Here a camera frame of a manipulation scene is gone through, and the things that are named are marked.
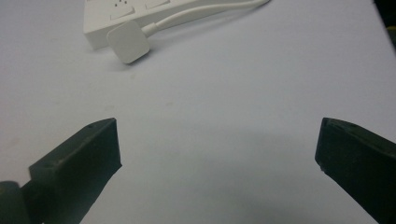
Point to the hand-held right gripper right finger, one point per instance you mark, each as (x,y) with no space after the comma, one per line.
(361,161)

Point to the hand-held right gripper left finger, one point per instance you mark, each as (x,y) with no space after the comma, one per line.
(77,165)

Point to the white power plug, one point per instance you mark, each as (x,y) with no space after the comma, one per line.
(127,42)

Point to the white power strip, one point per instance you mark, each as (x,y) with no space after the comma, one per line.
(102,18)

